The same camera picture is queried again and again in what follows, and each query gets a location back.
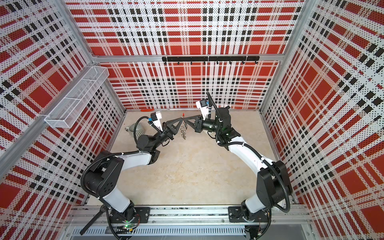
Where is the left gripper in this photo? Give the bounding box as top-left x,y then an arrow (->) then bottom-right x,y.
152,118 -> 183,150

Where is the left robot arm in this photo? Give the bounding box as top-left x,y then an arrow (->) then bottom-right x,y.
81,117 -> 184,213

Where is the white wire basket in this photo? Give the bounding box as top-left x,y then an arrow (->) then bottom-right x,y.
45,66 -> 109,129

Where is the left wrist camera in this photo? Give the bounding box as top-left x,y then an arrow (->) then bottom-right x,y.
149,111 -> 163,131

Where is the grey striped mug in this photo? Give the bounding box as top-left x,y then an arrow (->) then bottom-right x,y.
125,124 -> 145,138

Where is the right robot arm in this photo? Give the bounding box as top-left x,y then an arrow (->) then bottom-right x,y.
184,99 -> 292,222

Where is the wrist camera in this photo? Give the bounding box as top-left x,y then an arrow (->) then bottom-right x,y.
196,99 -> 210,120
149,111 -> 163,131

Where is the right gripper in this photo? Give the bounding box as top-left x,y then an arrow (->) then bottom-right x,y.
185,115 -> 222,135

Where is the red handled key ring holder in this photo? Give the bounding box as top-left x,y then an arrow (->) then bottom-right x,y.
180,121 -> 188,140

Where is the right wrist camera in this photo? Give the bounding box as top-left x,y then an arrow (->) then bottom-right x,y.
196,99 -> 210,120

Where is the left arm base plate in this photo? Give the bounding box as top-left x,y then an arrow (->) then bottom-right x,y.
109,207 -> 151,224

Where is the black hook rail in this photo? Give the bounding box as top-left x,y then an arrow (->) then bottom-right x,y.
162,56 -> 260,64

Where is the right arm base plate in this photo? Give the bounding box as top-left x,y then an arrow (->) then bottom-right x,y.
228,206 -> 269,223

